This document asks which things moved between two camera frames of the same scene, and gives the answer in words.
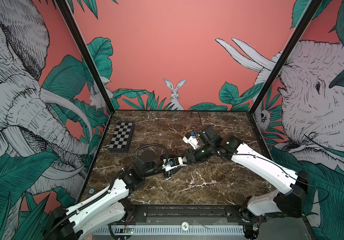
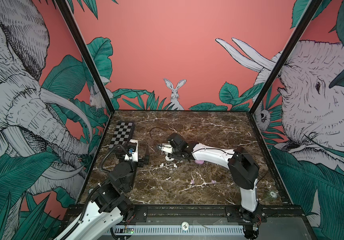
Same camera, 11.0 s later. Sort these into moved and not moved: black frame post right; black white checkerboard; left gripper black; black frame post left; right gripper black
Moved: left gripper black; right gripper black
Not moved: black white checkerboard; black frame post left; black frame post right
